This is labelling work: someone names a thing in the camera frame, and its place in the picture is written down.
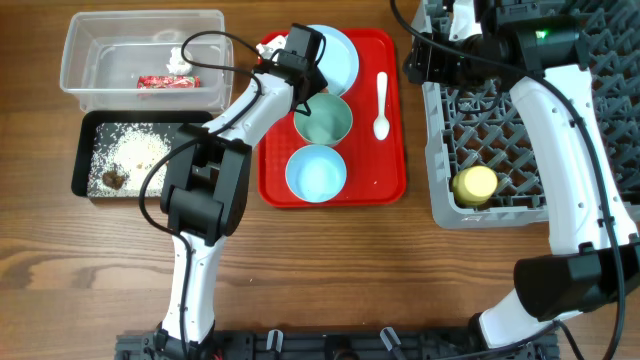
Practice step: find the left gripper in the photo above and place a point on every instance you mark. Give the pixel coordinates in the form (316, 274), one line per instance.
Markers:
(318, 81)

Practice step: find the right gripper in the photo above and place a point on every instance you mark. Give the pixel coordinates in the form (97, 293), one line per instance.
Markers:
(426, 64)

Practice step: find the light blue plate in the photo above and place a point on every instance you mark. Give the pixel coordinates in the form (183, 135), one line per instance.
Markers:
(340, 62)

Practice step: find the green bowl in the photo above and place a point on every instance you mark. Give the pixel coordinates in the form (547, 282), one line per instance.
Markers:
(325, 119)

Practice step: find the white plastic spoon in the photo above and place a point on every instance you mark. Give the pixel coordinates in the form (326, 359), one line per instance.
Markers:
(381, 125)

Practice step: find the light blue bowl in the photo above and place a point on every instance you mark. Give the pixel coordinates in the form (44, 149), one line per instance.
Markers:
(316, 173)

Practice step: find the white tissue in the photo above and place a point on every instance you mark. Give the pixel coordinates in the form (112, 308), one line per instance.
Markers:
(177, 65)

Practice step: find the yellow plastic cup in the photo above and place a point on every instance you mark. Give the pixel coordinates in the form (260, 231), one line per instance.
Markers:
(474, 186)

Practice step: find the red snack wrapper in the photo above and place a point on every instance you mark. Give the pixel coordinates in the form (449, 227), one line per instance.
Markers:
(168, 82)

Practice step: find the brown food scrap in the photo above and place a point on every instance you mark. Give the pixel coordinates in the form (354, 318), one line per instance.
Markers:
(113, 180)

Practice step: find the white rice leftovers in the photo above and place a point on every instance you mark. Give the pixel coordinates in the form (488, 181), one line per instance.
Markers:
(131, 149)

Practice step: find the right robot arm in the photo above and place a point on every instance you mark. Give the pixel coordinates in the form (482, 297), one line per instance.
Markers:
(541, 63)

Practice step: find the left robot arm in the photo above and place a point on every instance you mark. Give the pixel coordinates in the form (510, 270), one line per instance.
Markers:
(206, 187)

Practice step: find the grey dishwasher rack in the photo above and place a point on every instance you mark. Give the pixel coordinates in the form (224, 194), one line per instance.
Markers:
(480, 128)

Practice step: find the red serving tray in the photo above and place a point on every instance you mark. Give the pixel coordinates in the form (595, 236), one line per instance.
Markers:
(376, 170)

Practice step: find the clear plastic bin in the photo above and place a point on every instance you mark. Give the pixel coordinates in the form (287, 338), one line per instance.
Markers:
(107, 52)

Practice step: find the black plastic tray bin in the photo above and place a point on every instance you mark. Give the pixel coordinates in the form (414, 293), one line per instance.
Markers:
(93, 119)

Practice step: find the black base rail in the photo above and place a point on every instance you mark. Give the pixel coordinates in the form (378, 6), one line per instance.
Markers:
(439, 343)

